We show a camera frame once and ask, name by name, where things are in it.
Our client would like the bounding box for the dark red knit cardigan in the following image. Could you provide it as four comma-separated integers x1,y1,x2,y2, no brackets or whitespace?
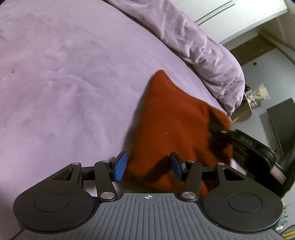
123,70,233,193

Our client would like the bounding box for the black flat panel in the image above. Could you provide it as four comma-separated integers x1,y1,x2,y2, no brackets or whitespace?
266,98,295,155

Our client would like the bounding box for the yellow wooden side shelf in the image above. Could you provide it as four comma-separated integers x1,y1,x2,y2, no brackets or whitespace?
230,82,273,124

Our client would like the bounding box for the purple bed sheet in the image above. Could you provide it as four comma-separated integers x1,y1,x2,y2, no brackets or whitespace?
1,1,227,239

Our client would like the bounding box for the brown wooden door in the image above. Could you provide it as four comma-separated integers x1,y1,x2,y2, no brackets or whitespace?
230,35,274,66

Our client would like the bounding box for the white wardrobe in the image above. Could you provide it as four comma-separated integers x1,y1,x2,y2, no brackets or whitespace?
172,0,287,44

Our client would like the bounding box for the crumpled purple duvet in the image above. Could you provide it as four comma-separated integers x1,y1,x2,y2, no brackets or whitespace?
109,1,245,115

